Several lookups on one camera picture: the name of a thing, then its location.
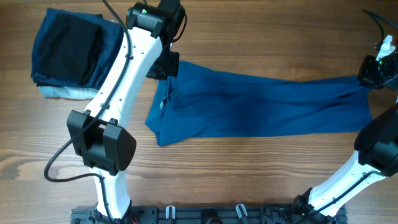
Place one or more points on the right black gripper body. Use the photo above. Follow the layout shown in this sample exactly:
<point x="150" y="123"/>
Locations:
<point x="377" y="72"/>

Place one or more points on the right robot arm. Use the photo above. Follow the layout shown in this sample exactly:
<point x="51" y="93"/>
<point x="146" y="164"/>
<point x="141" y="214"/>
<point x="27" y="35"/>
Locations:
<point x="374" y="159"/>

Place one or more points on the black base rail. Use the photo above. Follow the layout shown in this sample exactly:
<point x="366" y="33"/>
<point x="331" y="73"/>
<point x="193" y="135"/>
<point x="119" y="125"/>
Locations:
<point x="264" y="214"/>

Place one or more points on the black folded garment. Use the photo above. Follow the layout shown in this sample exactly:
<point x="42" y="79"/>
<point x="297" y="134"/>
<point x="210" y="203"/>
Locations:
<point x="70" y="49"/>

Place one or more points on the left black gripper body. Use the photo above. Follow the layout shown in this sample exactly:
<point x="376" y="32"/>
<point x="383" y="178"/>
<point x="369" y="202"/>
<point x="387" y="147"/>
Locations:
<point x="167" y="64"/>

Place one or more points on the navy blue folded garment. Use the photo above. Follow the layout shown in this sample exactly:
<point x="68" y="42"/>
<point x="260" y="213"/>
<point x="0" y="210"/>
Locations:
<point x="112" y="36"/>

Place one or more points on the blue polo shirt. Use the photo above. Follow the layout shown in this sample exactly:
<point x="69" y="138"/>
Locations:
<point x="204" y="103"/>

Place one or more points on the light grey folded garment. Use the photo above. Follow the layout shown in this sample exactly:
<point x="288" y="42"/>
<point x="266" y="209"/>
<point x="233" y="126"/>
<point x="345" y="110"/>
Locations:
<point x="70" y="93"/>

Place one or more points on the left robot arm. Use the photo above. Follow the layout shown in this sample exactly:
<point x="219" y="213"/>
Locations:
<point x="100" y="133"/>

